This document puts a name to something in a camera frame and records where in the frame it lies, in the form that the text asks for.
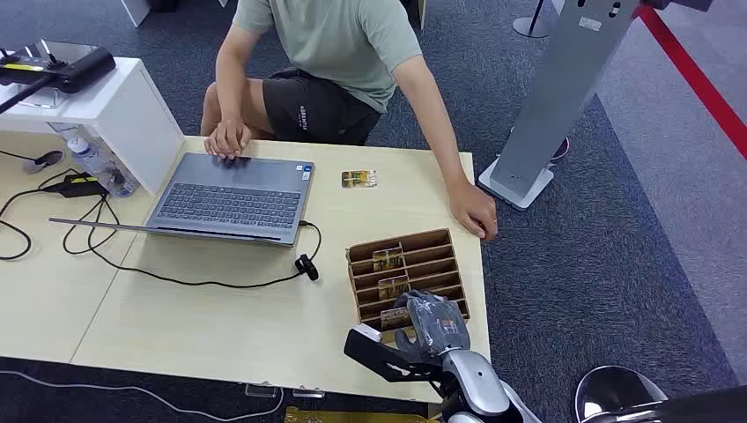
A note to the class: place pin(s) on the black rod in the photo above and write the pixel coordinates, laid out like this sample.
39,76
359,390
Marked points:
23,93

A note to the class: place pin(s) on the brown wooden card holder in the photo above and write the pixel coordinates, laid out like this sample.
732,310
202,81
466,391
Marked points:
429,263

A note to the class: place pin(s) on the clear acrylic stand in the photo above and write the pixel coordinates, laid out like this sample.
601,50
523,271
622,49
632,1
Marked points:
41,99

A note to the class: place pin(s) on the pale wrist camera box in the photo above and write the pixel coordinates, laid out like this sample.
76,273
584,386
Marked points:
366,333

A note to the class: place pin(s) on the person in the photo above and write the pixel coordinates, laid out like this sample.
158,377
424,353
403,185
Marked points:
338,46

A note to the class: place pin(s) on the black handheld controller device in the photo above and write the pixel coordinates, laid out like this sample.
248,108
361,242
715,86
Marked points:
82,70

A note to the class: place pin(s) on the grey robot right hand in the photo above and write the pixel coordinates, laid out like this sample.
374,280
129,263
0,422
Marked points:
435,327

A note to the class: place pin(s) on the grey kiosk stand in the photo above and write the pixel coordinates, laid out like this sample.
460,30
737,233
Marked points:
560,87

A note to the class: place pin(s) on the white cabinet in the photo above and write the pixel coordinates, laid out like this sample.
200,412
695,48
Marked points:
135,10

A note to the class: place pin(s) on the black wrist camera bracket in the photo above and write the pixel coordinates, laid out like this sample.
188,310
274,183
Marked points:
376,357

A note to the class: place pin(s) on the person's right hand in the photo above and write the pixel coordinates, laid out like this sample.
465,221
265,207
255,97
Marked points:
227,139

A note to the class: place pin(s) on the person's left forearm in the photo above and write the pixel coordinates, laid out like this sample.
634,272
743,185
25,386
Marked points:
432,122

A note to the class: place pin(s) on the clear plastic water bottle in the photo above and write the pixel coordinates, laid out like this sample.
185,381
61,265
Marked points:
102,169

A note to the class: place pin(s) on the metal stanchion base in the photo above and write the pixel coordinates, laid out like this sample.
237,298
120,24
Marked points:
531,26

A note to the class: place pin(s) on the dark round floor object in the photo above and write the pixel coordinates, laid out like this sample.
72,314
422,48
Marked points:
561,149

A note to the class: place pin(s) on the person's right forearm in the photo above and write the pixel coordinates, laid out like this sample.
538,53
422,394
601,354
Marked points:
231,87

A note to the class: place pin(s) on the clear plastic table clip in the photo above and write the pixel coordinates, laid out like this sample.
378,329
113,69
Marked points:
261,390
308,393

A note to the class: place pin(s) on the black power adapter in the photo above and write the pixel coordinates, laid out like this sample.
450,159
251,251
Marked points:
79,185

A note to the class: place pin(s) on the yellow printed sheet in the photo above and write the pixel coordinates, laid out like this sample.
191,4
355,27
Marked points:
350,417

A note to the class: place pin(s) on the white desk riser shelf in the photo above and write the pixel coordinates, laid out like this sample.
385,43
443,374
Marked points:
128,117

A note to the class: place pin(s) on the grey laptop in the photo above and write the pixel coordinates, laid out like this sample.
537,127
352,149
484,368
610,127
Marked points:
233,201

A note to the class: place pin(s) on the silver domed robot part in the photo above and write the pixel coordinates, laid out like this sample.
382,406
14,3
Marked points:
613,394

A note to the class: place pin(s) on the person's left hand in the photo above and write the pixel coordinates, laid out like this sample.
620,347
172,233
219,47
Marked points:
474,207

